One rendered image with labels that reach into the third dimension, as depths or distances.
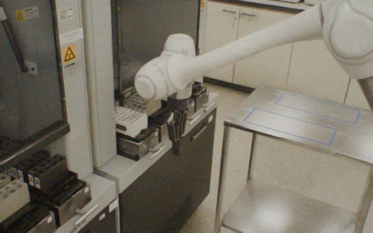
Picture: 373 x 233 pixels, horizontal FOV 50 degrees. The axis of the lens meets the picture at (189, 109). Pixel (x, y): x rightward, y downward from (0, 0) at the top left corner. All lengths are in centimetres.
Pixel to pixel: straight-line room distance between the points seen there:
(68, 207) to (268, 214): 108
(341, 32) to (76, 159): 89
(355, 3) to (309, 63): 271
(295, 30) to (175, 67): 34
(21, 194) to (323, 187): 203
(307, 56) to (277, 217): 189
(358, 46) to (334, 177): 208
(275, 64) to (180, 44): 249
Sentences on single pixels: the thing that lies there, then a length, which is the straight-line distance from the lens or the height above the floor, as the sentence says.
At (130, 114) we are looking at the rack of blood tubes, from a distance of 156.
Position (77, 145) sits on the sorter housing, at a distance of 134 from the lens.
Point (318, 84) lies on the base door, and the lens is 366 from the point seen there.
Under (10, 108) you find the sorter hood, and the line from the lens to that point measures 109.
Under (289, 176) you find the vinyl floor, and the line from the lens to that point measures 282.
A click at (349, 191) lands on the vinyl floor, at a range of 283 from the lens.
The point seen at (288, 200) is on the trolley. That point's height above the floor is 28.
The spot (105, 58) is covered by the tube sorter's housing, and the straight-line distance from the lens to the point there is 134.
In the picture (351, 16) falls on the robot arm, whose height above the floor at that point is 140.
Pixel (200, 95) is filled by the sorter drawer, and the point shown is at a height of 81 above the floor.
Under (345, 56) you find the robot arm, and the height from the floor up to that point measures 132.
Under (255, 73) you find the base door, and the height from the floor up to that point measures 23.
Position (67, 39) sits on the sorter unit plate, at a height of 123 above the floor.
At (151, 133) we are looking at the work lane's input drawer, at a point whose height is 81.
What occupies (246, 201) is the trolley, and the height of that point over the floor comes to 28.
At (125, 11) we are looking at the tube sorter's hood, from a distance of 137.
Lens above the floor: 158
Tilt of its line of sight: 27 degrees down
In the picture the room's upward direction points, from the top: 3 degrees clockwise
